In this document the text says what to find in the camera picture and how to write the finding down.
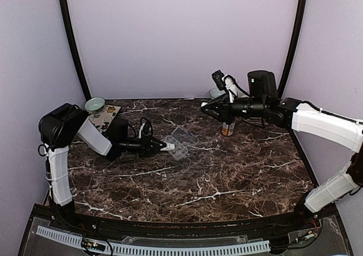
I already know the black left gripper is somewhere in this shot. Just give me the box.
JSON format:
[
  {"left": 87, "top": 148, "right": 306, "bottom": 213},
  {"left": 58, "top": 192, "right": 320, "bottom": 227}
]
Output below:
[{"left": 120, "top": 134, "right": 166, "bottom": 157}]

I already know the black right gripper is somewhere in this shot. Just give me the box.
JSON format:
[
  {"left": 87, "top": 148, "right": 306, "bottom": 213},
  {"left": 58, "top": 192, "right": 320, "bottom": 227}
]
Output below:
[{"left": 201, "top": 93, "right": 267, "bottom": 125}]

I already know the small white pill bottle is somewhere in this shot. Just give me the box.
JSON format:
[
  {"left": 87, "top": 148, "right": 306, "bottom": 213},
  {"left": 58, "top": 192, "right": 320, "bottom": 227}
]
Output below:
[{"left": 161, "top": 142, "right": 175, "bottom": 152}]

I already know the orange pill bottle grey cap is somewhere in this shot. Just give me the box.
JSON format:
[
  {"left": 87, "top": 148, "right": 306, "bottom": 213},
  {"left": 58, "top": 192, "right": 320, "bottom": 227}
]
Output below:
[{"left": 222, "top": 122, "right": 235, "bottom": 137}]

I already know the clear plastic pill organizer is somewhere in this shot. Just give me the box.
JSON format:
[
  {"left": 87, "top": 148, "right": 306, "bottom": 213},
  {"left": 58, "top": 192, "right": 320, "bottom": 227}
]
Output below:
[{"left": 163, "top": 127, "right": 199, "bottom": 161}]

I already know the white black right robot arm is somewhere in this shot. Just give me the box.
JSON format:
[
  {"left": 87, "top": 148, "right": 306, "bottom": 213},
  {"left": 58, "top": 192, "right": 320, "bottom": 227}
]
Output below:
[{"left": 201, "top": 70, "right": 362, "bottom": 230}]

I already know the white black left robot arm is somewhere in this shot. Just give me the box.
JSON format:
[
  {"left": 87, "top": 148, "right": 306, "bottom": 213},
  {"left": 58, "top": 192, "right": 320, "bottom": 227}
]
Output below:
[{"left": 39, "top": 103, "right": 175, "bottom": 207}]

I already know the teal striped ceramic bowl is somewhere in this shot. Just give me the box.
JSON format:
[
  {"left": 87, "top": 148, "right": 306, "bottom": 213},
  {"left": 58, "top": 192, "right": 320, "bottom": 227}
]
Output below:
[{"left": 209, "top": 88, "right": 225, "bottom": 99}]

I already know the floral patterned cloth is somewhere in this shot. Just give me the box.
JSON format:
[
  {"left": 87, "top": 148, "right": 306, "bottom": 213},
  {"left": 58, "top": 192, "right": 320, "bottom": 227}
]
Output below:
[{"left": 88, "top": 104, "right": 121, "bottom": 133}]

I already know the pale green ceramic bowl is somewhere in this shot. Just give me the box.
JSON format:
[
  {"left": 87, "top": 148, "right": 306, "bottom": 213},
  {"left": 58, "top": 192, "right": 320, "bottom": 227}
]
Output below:
[{"left": 85, "top": 97, "right": 105, "bottom": 115}]

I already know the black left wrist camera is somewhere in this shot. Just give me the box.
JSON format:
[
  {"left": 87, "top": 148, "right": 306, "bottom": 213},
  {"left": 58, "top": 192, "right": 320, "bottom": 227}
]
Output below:
[{"left": 138, "top": 117, "right": 153, "bottom": 139}]

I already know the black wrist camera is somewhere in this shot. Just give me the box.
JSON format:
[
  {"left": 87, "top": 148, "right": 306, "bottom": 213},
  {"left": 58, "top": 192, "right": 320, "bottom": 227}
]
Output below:
[
  {"left": 138, "top": 117, "right": 153, "bottom": 139},
  {"left": 212, "top": 70, "right": 225, "bottom": 91}
]

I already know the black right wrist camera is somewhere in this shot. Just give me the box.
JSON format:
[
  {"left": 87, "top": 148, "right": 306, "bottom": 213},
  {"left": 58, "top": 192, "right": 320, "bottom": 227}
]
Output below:
[{"left": 212, "top": 70, "right": 225, "bottom": 91}]

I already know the black right corner post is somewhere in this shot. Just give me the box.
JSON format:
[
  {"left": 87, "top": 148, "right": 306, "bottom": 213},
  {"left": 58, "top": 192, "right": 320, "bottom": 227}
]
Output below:
[{"left": 278, "top": 0, "right": 307, "bottom": 98}]

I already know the black corner post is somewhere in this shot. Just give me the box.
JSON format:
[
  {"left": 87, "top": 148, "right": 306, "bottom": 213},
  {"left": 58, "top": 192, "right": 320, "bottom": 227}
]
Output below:
[
  {"left": 59, "top": 0, "right": 91, "bottom": 101},
  {"left": 278, "top": 0, "right": 307, "bottom": 98}
]

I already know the white slotted cable duct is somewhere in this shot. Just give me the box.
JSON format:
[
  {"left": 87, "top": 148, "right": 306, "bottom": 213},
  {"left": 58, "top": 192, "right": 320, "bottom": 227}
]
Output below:
[{"left": 36, "top": 226, "right": 271, "bottom": 255}]

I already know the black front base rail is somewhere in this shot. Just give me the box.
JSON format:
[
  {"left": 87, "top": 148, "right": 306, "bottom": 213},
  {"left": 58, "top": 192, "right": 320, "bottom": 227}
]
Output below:
[{"left": 28, "top": 203, "right": 338, "bottom": 240}]

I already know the black left corner post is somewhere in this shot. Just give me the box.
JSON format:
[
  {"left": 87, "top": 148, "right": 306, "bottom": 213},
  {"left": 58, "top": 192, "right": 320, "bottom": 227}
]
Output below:
[{"left": 59, "top": 0, "right": 91, "bottom": 101}]

